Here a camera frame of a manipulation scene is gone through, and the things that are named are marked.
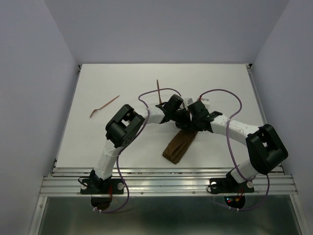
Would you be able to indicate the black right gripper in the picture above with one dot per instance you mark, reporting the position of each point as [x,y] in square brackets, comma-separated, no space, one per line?
[194,127]

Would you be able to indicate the brown wooden fork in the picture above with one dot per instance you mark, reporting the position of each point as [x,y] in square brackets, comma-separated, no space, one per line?
[105,105]

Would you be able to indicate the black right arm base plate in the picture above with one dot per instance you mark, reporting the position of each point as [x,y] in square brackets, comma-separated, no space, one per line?
[227,185]

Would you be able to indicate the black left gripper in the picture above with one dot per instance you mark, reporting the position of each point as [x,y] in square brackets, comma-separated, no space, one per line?
[185,124]

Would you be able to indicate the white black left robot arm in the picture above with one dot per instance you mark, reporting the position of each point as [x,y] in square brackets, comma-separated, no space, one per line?
[125,126]

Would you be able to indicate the aluminium rail frame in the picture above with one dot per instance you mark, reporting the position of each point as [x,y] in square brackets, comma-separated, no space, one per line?
[161,198]

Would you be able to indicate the brown wooden knife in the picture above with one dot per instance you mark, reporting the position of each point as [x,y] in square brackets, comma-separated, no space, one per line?
[158,91]

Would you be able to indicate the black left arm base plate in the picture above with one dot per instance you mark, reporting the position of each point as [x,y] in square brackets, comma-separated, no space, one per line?
[112,187]

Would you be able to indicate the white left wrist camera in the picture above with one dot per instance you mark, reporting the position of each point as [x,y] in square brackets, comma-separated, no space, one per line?
[187,101]

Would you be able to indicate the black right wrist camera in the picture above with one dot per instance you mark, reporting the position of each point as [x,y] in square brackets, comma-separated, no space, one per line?
[198,110]

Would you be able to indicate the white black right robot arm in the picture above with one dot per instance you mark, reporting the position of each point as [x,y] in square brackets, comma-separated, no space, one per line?
[265,148]

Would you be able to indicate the brown cloth napkin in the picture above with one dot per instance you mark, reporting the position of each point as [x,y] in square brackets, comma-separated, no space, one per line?
[178,146]

